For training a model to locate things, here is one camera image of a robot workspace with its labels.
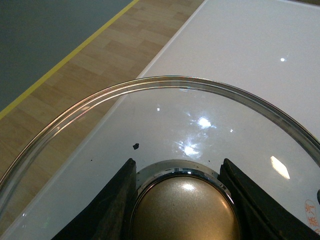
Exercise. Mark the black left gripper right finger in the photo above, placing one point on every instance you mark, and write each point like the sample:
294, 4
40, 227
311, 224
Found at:
259, 216

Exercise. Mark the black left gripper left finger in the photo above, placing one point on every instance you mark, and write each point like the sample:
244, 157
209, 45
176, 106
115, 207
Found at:
103, 218

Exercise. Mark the glass pot lid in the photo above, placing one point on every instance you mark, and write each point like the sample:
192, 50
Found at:
178, 130

